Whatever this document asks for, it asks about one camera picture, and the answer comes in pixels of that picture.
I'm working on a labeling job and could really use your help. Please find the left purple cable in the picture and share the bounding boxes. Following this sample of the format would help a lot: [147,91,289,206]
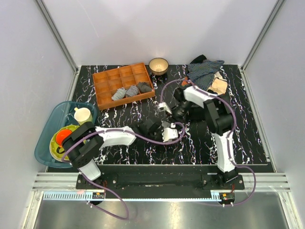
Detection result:
[61,122,186,220]

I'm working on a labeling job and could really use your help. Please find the striped rolled underwear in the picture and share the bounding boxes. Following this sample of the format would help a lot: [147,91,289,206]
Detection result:
[112,87,126,101]
[125,85,139,97]

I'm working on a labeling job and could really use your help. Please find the blue plastic tub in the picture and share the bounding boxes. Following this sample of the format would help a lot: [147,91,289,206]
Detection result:
[34,101,97,168]

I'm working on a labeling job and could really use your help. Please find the orange cup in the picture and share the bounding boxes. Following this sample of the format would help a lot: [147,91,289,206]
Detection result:
[55,129,72,146]

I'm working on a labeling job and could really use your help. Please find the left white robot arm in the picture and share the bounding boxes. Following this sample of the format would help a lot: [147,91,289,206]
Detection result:
[60,119,165,189]

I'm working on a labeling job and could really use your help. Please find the cream mug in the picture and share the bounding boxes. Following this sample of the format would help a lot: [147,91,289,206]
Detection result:
[74,107,93,125]

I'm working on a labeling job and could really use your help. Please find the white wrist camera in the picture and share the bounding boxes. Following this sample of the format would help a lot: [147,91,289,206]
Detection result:
[162,127,178,142]
[157,102,172,115]

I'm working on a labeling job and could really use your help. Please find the dark grey rolled underwear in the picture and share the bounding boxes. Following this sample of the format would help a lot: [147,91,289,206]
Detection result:
[137,82,153,94]

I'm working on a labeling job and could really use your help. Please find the yellow-green dotted plate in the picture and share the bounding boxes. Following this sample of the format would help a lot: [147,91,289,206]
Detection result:
[49,125,79,162]

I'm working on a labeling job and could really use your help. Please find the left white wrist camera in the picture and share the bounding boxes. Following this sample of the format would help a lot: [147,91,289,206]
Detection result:
[162,127,178,142]

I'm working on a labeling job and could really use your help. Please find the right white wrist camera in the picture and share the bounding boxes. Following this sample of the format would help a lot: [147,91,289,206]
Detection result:
[157,102,172,115]

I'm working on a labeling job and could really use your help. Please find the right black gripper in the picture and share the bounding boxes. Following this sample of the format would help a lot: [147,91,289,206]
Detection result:
[166,100,194,133]

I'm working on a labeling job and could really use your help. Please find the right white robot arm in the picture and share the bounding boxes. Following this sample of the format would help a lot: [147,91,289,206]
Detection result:
[170,85,238,189]

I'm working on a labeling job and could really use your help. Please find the striped rolled underwear left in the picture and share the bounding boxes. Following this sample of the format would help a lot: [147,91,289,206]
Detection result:
[112,87,126,101]

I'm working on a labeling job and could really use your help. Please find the striped rolled underwear middle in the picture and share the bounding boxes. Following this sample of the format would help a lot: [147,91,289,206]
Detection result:
[125,85,139,97]

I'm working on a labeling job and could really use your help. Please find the orange compartment tray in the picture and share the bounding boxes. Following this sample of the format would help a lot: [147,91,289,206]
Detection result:
[92,63,155,110]

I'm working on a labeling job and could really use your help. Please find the beige bowl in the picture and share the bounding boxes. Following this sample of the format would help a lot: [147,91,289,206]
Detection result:
[149,58,169,75]

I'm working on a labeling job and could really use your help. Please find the beige underwear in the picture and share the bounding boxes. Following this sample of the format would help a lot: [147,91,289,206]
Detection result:
[208,72,228,95]

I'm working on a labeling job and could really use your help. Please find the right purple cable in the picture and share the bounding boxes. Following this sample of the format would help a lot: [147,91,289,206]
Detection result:
[160,79,257,207]

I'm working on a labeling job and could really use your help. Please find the purple cable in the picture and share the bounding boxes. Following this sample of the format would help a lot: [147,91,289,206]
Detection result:
[160,79,257,207]
[61,122,186,220]

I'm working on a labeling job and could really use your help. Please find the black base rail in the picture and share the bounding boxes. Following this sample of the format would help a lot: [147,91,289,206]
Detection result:
[75,164,245,200]

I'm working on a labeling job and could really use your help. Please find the black underwear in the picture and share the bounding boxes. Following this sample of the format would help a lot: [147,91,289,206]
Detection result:
[190,54,207,64]

